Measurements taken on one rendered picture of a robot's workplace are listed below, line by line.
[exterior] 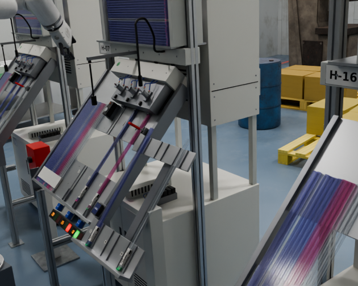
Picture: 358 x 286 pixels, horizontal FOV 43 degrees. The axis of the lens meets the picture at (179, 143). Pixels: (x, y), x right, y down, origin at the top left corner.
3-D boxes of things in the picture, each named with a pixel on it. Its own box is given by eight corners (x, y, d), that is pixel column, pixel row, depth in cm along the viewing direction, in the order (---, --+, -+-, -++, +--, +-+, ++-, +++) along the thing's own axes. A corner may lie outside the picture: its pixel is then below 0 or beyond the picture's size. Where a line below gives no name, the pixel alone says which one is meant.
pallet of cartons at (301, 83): (262, 106, 661) (262, 73, 647) (291, 94, 722) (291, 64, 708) (348, 117, 582) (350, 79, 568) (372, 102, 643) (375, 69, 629)
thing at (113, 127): (148, 153, 197) (141, 147, 194) (82, 125, 248) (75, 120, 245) (188, 91, 203) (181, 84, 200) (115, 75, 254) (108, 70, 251)
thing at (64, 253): (44, 272, 284) (24, 154, 260) (30, 256, 303) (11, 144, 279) (79, 258, 298) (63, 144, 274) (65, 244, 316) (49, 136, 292)
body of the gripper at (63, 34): (60, 29, 174) (73, 48, 183) (62, 10, 179) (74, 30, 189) (42, 33, 176) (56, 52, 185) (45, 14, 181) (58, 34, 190)
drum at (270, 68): (288, 121, 576) (289, 57, 552) (268, 132, 537) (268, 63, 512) (250, 117, 608) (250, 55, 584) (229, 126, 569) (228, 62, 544)
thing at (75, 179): (97, 226, 190) (91, 222, 188) (40, 181, 241) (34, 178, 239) (122, 186, 193) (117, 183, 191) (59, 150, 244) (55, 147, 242)
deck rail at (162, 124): (102, 232, 189) (91, 226, 186) (100, 230, 191) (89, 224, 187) (191, 91, 201) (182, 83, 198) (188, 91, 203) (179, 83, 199)
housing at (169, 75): (185, 100, 203) (165, 81, 194) (128, 86, 241) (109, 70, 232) (194, 84, 204) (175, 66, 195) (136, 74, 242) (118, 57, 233)
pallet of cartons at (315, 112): (362, 182, 387) (366, 133, 373) (274, 162, 444) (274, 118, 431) (410, 144, 469) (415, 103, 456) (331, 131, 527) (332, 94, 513)
